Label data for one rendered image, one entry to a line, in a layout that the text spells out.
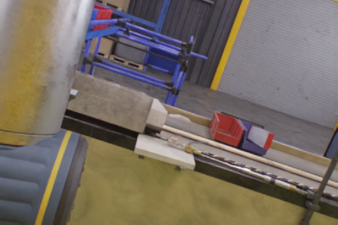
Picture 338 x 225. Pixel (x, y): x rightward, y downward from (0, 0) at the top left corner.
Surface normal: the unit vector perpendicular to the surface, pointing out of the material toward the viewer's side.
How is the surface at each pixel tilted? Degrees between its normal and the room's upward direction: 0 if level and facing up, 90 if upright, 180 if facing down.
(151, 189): 90
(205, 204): 90
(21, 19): 80
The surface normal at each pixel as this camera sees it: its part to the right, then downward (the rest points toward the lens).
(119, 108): 0.03, 0.04
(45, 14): 0.49, 0.18
